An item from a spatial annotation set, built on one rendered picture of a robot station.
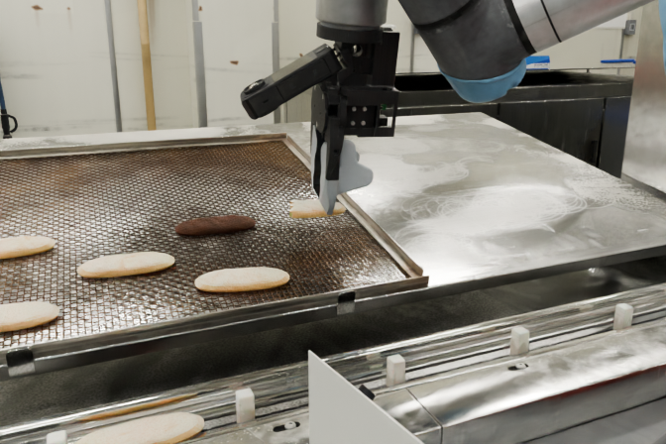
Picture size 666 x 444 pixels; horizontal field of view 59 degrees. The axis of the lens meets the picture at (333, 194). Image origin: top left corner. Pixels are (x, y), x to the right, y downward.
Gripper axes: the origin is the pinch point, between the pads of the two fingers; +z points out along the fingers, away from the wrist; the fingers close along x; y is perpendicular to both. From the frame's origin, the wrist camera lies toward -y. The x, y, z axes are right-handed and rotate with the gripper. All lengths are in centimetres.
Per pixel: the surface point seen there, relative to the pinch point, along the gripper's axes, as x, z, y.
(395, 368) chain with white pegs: -23.4, 6.3, 2.2
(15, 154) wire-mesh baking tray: 31, 5, -40
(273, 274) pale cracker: -8.7, 4.8, -6.8
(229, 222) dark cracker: 3.7, 4.7, -10.4
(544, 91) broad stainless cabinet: 164, 29, 140
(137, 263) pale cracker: -4.8, 4.8, -20.8
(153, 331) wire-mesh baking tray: -16.1, 5.4, -18.8
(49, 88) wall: 331, 72, -96
